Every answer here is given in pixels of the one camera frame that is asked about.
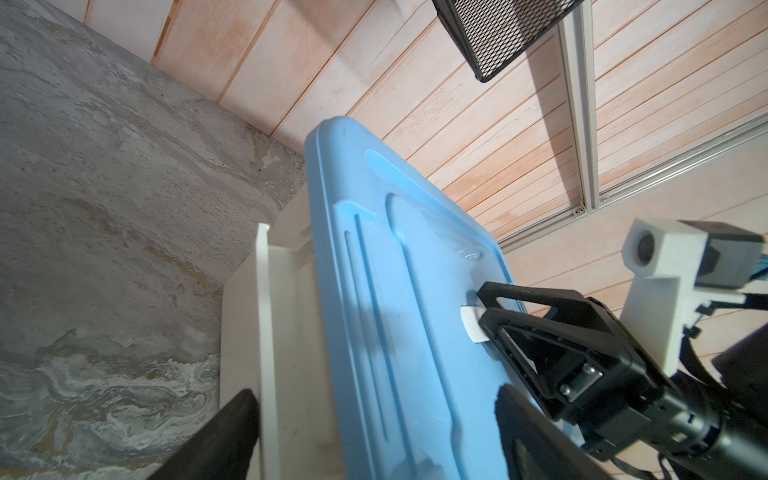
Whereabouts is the blue plastic bin lid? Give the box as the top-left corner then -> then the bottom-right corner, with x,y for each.
304,117 -> 545,479

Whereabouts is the black mesh wall basket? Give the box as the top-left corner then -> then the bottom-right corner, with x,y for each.
433,0 -> 582,83

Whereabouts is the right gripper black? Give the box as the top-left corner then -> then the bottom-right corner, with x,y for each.
478,281 -> 767,479

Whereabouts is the white plastic storage bin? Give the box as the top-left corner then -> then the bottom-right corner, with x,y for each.
219,188 -> 346,479

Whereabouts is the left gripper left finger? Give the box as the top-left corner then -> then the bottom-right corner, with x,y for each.
149,389 -> 260,479

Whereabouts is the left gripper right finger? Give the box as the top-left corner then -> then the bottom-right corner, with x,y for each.
494,384 -> 609,479

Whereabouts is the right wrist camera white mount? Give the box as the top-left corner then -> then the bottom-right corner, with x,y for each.
620,219 -> 765,376

